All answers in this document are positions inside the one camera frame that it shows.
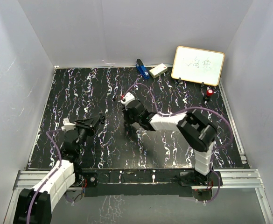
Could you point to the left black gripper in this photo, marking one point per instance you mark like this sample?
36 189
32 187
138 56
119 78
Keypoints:
91 124

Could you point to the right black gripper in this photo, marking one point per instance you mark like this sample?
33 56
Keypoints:
126 112

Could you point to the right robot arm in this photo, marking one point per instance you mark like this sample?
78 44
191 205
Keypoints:
197 130

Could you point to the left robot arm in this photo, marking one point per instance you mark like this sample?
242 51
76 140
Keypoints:
35 205

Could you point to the blue stapler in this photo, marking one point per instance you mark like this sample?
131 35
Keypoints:
141 68

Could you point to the white staple box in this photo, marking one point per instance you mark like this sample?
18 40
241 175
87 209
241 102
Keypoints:
158 70

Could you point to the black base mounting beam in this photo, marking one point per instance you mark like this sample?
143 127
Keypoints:
144 182

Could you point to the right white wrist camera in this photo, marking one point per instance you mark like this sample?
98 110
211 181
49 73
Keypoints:
126 99

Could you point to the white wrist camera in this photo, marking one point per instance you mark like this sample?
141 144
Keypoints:
126 99
67 126

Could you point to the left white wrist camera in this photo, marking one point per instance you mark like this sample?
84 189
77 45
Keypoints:
67 126

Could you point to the small whiteboard yellow frame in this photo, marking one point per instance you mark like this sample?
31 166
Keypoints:
197 65

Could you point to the aluminium rail frame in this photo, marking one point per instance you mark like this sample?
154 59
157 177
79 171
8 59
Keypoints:
79 93

